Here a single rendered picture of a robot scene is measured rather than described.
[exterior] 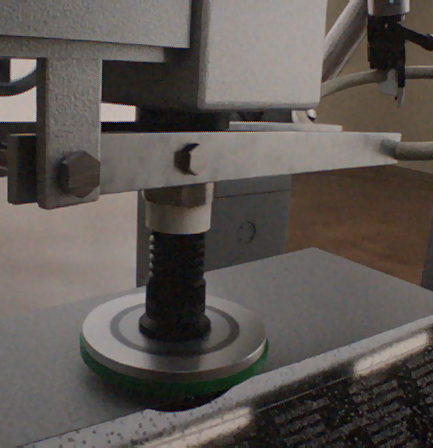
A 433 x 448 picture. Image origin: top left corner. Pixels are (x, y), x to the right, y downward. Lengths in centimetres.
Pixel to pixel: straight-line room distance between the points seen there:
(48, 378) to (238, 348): 21
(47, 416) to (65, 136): 30
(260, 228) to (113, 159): 151
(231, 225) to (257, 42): 139
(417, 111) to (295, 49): 798
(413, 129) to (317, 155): 785
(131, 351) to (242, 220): 132
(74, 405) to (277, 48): 41
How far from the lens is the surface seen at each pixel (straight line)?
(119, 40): 41
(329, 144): 75
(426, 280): 269
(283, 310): 85
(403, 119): 866
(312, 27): 59
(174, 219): 59
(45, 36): 38
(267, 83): 53
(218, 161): 56
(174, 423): 61
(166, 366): 58
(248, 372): 61
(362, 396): 76
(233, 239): 189
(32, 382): 66
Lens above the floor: 118
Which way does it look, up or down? 15 degrees down
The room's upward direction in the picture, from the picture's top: 3 degrees clockwise
